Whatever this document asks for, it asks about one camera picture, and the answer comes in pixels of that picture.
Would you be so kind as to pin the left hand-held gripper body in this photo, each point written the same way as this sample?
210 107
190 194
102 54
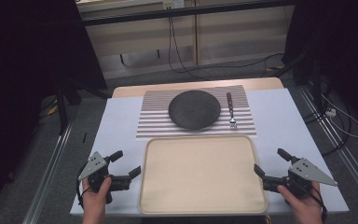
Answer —
92 165

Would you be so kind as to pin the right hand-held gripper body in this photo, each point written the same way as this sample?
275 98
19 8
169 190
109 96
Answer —
310 172

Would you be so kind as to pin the person's right hand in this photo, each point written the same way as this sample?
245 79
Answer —
303 207

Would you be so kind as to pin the person's left hand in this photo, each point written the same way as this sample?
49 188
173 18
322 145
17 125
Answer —
93 200

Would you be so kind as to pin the small black stick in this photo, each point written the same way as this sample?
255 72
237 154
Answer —
84 137

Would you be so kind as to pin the white table sheet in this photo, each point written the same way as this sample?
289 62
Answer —
121 124

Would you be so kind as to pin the striped placemat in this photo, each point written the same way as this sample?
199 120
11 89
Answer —
155 121

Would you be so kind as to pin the beige tray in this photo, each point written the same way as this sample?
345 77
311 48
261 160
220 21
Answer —
199 177

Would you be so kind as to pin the white power strip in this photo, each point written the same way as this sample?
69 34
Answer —
331 112

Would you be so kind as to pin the black tripod stand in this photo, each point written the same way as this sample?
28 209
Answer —
62 105

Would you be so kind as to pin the black round plate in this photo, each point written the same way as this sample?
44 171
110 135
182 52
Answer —
194 109

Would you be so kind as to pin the black curtain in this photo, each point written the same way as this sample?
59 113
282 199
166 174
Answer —
338 40
28 62

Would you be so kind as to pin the light wooden cabinet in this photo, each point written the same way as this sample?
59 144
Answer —
230 34

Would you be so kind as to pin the aluminium floor rail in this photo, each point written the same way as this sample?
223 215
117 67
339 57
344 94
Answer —
338 137
48 174

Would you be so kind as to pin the white wall socket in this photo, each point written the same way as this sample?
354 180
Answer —
174 3

